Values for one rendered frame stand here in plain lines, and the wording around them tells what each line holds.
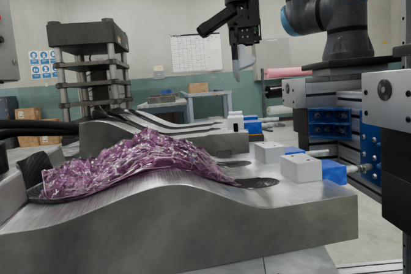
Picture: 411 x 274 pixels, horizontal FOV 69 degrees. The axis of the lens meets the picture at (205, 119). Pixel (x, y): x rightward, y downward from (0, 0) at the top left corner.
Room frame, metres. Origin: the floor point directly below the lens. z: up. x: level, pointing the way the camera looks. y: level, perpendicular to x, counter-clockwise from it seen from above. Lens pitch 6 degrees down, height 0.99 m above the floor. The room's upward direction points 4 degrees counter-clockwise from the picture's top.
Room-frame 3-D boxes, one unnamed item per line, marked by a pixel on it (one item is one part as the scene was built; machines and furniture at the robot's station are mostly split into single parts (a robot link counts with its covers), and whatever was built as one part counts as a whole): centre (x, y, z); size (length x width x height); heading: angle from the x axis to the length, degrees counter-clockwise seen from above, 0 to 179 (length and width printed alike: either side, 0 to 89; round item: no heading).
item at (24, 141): (6.51, 3.64, 0.42); 0.86 x 0.33 x 0.83; 95
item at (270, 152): (0.52, -0.15, 0.86); 0.13 x 0.05 x 0.05; 101
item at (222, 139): (0.78, 0.15, 0.87); 0.50 x 0.26 x 0.14; 84
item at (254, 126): (0.69, -0.12, 0.89); 0.13 x 0.05 x 0.05; 84
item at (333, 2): (0.97, -0.46, 1.20); 0.13 x 0.12 x 0.14; 45
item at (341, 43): (0.96, -0.47, 1.09); 0.15 x 0.15 x 0.10
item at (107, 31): (5.05, 1.71, 1.03); 1.54 x 0.94 x 2.06; 5
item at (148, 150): (0.42, 0.10, 0.90); 0.26 x 0.18 x 0.08; 101
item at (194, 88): (6.64, 0.11, 0.94); 0.41 x 0.33 x 0.29; 102
